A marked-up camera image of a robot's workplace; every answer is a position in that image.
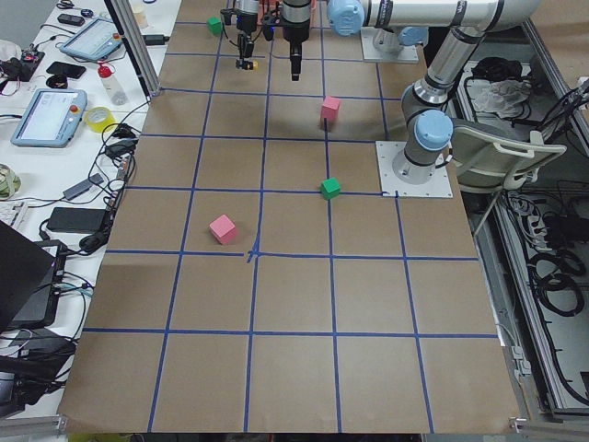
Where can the clear squeeze bottle red cap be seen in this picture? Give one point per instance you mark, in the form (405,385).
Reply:
(111,84)

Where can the black power adapter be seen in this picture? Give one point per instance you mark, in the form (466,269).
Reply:
(76,220)

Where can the pink cube far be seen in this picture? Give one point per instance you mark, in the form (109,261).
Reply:
(223,229)

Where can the yellow tape roll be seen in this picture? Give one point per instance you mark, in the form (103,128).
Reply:
(99,120)

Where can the teach pendant near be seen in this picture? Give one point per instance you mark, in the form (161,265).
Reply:
(51,118)

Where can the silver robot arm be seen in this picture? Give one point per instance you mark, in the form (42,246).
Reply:
(248,5)
(468,21)

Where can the teach pendant far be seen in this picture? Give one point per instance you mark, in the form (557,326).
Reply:
(97,40)

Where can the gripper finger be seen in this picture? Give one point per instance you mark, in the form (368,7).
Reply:
(245,46)
(295,58)

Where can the green cube near arm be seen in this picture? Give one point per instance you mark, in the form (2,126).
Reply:
(330,188)

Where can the pink cube centre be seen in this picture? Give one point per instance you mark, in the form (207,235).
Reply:
(330,109)

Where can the teach pendant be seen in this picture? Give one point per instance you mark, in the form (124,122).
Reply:
(51,118)
(97,40)

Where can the pink cube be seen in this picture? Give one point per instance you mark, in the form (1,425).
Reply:
(223,229)
(330,109)

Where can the yellow push button switch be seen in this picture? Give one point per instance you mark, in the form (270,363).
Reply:
(247,65)

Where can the aluminium frame post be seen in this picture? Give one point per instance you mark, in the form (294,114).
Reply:
(121,14)

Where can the black laptop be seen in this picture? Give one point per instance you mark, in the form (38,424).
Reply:
(30,274)

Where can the grey office chair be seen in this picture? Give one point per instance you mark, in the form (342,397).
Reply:
(488,161)

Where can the green cube near bin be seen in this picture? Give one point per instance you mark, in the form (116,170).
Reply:
(215,25)

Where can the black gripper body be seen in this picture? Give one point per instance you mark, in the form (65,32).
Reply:
(243,21)
(294,23)

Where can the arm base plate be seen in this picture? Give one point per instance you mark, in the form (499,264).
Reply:
(397,45)
(400,178)

